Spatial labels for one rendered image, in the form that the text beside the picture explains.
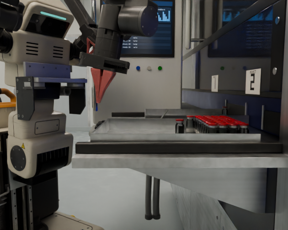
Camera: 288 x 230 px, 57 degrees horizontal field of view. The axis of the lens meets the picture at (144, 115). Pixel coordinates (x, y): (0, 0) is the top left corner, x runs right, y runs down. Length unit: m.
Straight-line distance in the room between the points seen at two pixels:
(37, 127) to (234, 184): 0.80
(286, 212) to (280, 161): 0.10
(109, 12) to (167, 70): 0.96
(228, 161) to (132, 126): 0.36
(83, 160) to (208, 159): 0.23
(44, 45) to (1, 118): 0.44
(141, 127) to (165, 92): 0.73
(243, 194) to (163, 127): 0.30
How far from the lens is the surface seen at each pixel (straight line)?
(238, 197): 0.64
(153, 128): 0.79
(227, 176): 0.62
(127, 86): 1.47
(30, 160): 1.13
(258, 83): 0.68
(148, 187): 1.70
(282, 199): 0.60
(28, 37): 1.13
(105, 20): 0.58
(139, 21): 0.52
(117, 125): 0.79
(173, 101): 1.51
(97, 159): 0.50
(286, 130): 0.57
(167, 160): 0.49
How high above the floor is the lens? 1.01
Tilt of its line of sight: 6 degrees down
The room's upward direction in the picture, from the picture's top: straight up
